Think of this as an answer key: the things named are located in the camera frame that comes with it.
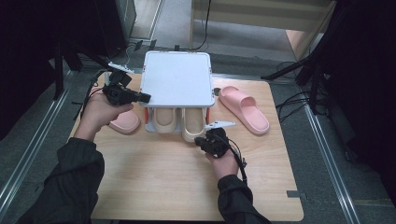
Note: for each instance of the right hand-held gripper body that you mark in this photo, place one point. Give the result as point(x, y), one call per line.
point(219, 143)

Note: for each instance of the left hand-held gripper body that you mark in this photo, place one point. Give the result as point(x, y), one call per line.
point(116, 91)

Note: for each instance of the cream clog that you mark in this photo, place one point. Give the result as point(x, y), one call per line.
point(193, 123)
point(164, 119)

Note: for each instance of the pink slipper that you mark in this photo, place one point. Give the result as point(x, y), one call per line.
point(246, 110)
point(126, 123)

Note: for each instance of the white shoe rack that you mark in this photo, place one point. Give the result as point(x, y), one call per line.
point(177, 79)

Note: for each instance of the person's right hand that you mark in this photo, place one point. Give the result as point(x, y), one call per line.
point(225, 166)

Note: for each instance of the person's left hand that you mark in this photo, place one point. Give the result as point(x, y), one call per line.
point(96, 116)

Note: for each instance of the small black round knob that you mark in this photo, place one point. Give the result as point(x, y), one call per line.
point(217, 91)

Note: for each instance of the black tripod stand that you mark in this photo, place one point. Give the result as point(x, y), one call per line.
point(58, 71)

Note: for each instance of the black cabinet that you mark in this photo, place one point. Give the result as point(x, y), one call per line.
point(121, 21)

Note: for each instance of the black curtain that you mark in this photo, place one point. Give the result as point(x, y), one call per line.
point(25, 46)
point(367, 77)

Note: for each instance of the black metal stand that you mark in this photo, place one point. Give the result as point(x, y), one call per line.
point(313, 74)

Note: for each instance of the beige wooden cabinet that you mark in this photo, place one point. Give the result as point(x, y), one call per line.
point(249, 12)

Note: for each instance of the metal floor rail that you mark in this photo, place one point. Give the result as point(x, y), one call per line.
point(34, 146)
point(330, 161)

